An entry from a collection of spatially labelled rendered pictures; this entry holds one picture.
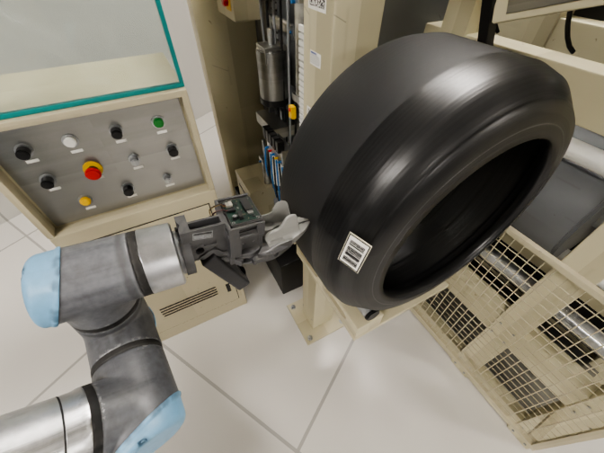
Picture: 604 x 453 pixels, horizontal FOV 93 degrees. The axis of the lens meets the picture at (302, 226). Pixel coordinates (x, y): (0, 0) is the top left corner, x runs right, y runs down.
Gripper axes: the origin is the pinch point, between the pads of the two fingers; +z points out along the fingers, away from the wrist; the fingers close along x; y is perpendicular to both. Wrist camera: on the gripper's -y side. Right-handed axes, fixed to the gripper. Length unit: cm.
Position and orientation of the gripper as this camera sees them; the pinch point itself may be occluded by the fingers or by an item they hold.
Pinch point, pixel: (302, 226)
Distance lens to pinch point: 50.4
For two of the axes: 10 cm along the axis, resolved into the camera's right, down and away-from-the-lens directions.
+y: 1.1, -7.2, -6.8
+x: -4.7, -6.4, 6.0
